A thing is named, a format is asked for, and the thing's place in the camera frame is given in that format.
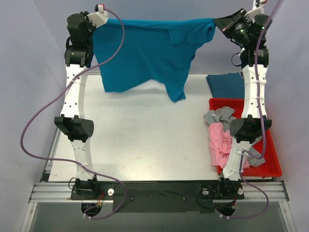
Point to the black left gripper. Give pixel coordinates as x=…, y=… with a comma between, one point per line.
x=89, y=29

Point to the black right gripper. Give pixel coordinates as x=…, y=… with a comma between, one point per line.
x=227, y=21

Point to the bright blue t-shirt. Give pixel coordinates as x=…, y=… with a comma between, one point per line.
x=150, y=50

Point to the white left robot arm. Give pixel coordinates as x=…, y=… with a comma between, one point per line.
x=78, y=57

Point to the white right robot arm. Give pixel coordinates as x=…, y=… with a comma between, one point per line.
x=254, y=122

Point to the folded dark blue t-shirt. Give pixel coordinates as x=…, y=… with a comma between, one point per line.
x=230, y=86

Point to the grey t-shirt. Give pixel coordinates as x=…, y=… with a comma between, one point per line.
x=222, y=115

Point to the pink t-shirt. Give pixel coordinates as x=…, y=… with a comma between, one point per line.
x=220, y=144

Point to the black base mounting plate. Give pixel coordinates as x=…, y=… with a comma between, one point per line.
x=157, y=197

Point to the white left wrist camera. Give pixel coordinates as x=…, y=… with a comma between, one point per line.
x=99, y=17

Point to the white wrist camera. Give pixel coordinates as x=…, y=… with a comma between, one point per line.
x=258, y=8
x=99, y=17

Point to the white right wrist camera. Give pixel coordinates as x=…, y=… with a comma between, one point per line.
x=258, y=8

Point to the aluminium front rail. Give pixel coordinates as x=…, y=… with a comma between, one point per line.
x=60, y=192

